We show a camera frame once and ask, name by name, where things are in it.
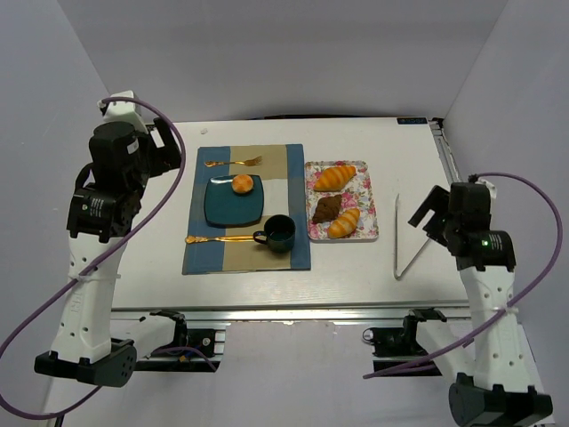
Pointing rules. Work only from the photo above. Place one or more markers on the small striped orange croissant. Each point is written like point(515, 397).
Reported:
point(345, 224)

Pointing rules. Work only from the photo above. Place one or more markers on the gold knife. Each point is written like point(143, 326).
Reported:
point(189, 240)

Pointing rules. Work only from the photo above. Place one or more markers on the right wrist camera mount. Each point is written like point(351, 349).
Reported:
point(470, 202)

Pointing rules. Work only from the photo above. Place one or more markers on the gold fork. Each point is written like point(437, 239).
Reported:
point(249, 162)

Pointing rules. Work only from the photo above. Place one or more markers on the brown chocolate croissant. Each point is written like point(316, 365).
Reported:
point(327, 209)

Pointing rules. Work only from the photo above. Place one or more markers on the teal square plate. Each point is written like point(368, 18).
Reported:
point(223, 207)

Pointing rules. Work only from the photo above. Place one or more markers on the dark green mug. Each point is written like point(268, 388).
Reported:
point(278, 234)

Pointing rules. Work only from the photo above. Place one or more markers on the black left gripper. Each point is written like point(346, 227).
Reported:
point(167, 149)

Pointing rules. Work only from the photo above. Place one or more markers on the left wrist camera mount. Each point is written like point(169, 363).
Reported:
point(123, 111)

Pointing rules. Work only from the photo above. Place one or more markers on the small round orange bun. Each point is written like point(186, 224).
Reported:
point(242, 183)

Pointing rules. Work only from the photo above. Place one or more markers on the floral serving tray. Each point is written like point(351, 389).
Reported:
point(356, 193)

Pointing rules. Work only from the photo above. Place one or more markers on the large striped orange croissant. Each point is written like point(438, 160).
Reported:
point(335, 178)

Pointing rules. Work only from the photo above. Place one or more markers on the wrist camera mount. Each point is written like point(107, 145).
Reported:
point(123, 111)
point(470, 202)

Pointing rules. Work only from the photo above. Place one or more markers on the steel tongs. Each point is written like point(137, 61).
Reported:
point(399, 274)

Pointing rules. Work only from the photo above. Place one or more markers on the aluminium table frame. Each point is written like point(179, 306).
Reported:
point(291, 340)

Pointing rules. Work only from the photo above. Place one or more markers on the right blue label sticker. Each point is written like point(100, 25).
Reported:
point(412, 121)

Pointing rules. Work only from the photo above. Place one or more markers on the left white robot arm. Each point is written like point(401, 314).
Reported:
point(107, 196)

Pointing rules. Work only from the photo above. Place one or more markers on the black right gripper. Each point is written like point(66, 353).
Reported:
point(432, 213)

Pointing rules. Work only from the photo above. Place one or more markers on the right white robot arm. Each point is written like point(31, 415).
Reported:
point(493, 387)

